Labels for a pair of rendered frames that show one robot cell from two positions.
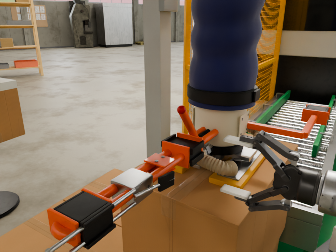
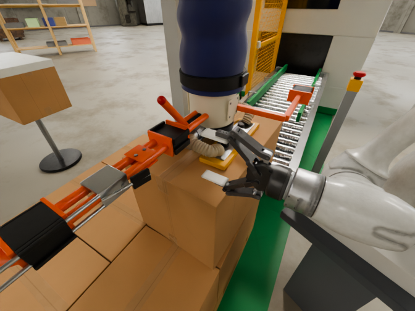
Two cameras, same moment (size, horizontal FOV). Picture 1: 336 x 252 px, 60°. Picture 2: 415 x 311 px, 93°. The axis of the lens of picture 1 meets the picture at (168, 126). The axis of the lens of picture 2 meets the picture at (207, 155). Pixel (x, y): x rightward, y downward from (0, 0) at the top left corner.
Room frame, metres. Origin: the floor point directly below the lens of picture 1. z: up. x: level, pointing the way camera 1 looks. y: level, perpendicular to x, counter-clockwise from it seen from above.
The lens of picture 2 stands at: (0.24, -0.13, 1.39)
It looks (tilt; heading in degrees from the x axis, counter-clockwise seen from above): 38 degrees down; 358
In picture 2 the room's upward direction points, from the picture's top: straight up
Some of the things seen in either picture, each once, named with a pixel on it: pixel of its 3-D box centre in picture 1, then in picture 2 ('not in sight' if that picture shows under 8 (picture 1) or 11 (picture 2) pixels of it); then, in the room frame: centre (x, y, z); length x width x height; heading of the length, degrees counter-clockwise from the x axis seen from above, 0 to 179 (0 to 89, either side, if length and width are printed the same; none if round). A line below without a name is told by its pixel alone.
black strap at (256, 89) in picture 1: (222, 91); (213, 74); (0.93, -0.18, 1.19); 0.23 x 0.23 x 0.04
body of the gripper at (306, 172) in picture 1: (296, 183); (267, 178); (0.55, -0.28, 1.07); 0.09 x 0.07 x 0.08; 57
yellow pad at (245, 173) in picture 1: (244, 158); (233, 136); (0.88, -0.26, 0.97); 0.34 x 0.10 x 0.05; 147
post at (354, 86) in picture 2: not in sight; (327, 144); (1.47, -1.11, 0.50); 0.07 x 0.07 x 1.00; 58
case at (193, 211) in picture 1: (215, 206); (212, 171); (0.93, -0.18, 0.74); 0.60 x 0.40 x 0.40; 144
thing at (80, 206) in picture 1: (81, 216); (36, 230); (0.44, 0.16, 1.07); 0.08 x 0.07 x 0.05; 147
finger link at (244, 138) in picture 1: (251, 136); (226, 131); (0.61, -0.19, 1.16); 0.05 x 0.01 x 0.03; 57
